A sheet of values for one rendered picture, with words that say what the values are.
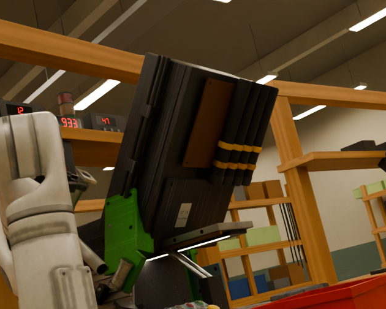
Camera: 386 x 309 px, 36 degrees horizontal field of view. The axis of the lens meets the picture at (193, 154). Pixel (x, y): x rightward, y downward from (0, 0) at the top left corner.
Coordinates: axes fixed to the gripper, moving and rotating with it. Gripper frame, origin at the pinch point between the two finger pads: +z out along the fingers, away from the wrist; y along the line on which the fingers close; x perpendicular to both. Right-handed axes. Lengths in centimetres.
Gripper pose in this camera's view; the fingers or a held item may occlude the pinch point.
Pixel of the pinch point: (78, 183)
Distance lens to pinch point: 155.2
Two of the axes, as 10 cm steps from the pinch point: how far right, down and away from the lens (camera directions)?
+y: -5.5, -4.5, 7.0
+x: -5.2, 8.5, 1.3
